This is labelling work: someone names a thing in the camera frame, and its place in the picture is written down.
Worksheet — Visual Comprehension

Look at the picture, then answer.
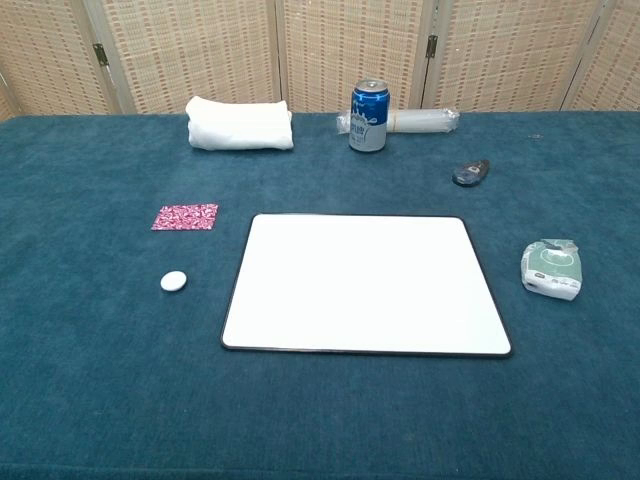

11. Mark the pink white patterned rectangular pad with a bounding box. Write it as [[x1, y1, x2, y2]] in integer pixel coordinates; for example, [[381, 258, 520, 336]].
[[151, 202, 220, 233]]

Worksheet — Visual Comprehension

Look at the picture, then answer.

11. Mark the small white round cap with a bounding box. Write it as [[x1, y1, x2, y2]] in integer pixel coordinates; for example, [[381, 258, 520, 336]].
[[159, 269, 189, 292]]

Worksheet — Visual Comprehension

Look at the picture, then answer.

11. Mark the white square board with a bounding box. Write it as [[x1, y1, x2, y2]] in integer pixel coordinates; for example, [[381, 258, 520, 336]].
[[220, 213, 514, 360]]

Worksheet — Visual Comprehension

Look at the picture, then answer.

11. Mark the blue and white drink can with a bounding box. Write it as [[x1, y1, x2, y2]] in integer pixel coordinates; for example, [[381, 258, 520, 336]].
[[347, 77, 392, 154]]

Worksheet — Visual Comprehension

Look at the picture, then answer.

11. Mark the white folded towel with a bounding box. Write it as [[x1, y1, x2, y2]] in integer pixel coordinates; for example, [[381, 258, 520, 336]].
[[184, 95, 295, 152]]

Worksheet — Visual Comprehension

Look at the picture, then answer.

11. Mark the clear plastic-wrapped cup stack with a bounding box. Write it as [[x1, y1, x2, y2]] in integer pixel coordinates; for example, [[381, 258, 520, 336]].
[[335, 107, 461, 136]]

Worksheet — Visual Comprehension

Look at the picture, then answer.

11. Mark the dark blue correction tape dispenser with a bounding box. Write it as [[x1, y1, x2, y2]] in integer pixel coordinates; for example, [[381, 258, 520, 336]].
[[451, 158, 492, 189]]

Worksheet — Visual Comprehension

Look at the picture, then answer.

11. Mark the woven bamboo folding screen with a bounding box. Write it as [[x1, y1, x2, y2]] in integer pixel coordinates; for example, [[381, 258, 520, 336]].
[[0, 0, 640, 123]]

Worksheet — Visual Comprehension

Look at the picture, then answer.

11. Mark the green and white wipes pack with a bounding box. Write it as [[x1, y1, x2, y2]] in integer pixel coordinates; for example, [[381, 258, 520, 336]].
[[519, 238, 583, 302]]

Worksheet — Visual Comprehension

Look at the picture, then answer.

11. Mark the blue table cloth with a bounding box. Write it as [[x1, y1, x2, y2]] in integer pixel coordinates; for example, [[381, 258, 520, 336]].
[[0, 110, 640, 480]]

